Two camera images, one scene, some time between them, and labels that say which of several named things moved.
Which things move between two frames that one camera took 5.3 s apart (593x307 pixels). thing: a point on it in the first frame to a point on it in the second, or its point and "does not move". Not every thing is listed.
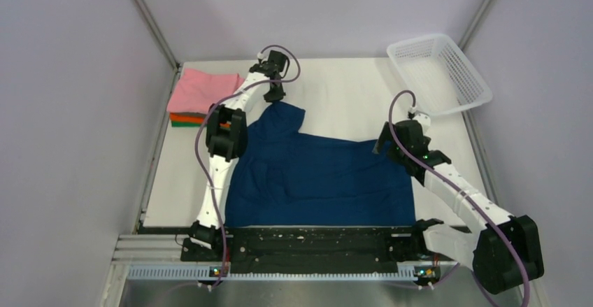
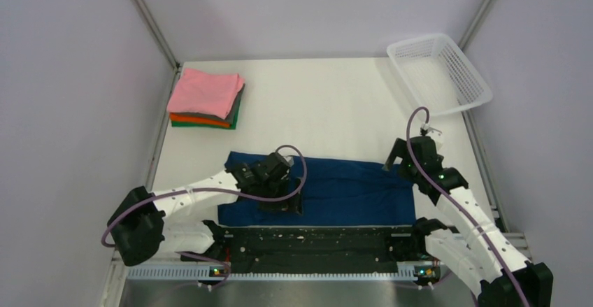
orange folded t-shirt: x=182 y=117 does not move
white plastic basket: x=439 y=76 does not move
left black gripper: x=276 y=96 to x=293 y=204
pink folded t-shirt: x=196 y=91 does not move
